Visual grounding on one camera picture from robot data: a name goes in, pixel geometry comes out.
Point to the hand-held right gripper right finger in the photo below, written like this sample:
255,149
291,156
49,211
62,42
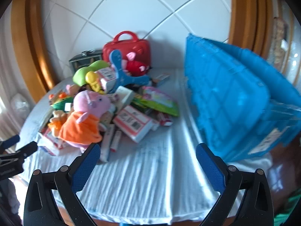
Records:
210,169

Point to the small red white box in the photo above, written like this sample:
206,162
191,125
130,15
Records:
165,120

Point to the blue plastic crate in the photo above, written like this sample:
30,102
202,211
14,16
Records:
225,94

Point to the wooden round desktop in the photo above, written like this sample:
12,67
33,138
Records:
185,222

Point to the dark metal box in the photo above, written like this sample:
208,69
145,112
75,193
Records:
82,61

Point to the white curtain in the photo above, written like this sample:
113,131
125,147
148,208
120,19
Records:
9,75

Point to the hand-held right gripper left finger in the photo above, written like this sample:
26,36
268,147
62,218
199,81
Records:
85,167

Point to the white pink medicine box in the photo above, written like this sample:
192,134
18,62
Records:
107,77

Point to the blue boomerang toy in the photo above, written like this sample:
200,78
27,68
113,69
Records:
120,75

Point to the green cloth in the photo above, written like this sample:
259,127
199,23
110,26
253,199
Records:
288,209

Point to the green plush with orange horns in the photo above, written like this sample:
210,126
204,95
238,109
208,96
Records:
60,103

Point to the white green medicine box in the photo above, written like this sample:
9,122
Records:
124,95

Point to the yellow plastic tongs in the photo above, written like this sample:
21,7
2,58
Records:
93,80

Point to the pink pig plush red dress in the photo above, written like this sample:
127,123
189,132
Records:
136,66

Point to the wooden door frame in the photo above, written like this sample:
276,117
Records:
30,40
249,16

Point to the clear plastic bag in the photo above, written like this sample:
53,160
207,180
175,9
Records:
20,103

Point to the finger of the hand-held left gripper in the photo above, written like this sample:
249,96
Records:
10,140
25,149

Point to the red white tube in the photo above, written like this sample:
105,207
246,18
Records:
115,141

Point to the small tan pink-eared plush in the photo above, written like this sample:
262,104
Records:
71,90

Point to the dark green box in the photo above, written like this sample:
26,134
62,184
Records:
141,107

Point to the pink pig plush orange dress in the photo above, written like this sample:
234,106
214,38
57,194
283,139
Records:
80,124

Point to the red toy suitcase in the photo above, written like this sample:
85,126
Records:
128,46

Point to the green pink plastic packet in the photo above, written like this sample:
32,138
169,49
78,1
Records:
160,100

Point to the white purple ointment box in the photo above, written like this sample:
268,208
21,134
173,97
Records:
107,143

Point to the glass cabinet door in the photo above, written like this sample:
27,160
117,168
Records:
282,47

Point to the light green plush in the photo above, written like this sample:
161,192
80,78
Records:
82,74

